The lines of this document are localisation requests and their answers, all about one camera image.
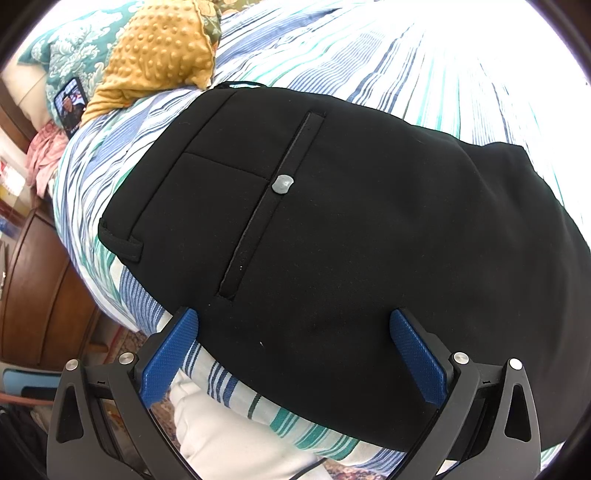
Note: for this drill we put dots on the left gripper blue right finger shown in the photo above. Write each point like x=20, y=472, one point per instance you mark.
x=485, y=425

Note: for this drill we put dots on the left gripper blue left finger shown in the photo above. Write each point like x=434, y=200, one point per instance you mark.
x=81, y=445

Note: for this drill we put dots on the black pants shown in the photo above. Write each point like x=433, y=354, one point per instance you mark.
x=296, y=223

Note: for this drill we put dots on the brown wooden nightstand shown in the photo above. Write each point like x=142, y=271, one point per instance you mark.
x=48, y=315

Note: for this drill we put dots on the pink cloth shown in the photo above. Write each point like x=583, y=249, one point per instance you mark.
x=43, y=155

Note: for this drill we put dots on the smartphone on bed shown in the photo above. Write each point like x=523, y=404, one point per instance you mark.
x=70, y=104

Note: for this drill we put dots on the striped blue green bedsheet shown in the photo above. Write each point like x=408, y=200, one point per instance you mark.
x=424, y=66

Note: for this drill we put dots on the teal patterned pillow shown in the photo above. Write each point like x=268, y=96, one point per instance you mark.
x=78, y=48

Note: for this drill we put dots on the mustard dotted pillow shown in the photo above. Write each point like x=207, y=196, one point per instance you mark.
x=162, y=47

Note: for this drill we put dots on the orange floral blanket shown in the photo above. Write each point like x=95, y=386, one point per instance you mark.
x=212, y=11

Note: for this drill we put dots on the white bed frame base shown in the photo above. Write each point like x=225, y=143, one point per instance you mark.
x=220, y=444

